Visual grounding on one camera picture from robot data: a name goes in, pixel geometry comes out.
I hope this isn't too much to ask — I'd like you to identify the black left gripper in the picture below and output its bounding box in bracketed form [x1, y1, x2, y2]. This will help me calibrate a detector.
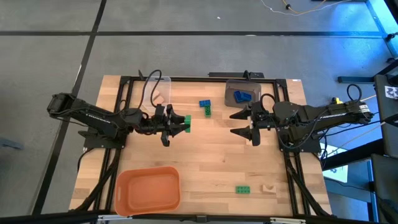
[143, 104, 191, 147]

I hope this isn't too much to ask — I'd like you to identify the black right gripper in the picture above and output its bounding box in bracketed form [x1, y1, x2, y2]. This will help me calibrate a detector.
[229, 101, 276, 147]

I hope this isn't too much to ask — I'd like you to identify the grey translucent plastic bin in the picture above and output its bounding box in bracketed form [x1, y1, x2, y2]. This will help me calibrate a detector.
[224, 79, 262, 109]

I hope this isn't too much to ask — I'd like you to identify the clear plastic bin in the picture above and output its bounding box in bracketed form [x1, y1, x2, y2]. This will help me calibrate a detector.
[141, 76, 172, 113]

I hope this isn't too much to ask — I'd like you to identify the orange plastic bin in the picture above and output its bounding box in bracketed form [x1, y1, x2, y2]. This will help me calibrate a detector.
[114, 166, 182, 217]

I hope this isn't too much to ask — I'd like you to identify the white paper sheet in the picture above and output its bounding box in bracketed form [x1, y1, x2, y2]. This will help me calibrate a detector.
[320, 142, 349, 184]

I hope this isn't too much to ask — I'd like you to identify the black cabinet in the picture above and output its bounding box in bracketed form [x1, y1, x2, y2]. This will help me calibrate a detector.
[373, 67, 398, 159]

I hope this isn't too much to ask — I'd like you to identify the white marker tag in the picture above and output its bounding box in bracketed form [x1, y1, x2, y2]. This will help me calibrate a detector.
[384, 85, 398, 100]

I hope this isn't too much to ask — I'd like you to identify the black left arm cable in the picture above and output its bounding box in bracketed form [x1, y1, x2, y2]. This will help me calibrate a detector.
[137, 69, 163, 110]

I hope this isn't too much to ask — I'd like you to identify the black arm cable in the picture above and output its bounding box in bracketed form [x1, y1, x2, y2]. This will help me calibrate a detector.
[346, 83, 363, 102]
[137, 69, 163, 110]

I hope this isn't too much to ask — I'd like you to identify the black cable bundle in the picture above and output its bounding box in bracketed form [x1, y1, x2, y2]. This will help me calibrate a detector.
[284, 152, 332, 217]
[74, 148, 121, 212]

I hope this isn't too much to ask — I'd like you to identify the white floor cable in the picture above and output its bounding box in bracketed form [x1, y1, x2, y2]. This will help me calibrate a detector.
[259, 0, 354, 17]

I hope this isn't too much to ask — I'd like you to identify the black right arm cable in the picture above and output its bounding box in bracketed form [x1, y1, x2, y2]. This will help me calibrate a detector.
[346, 83, 363, 102]

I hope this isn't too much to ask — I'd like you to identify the yellow floor cable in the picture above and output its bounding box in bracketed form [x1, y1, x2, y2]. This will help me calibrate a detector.
[281, 0, 329, 15]

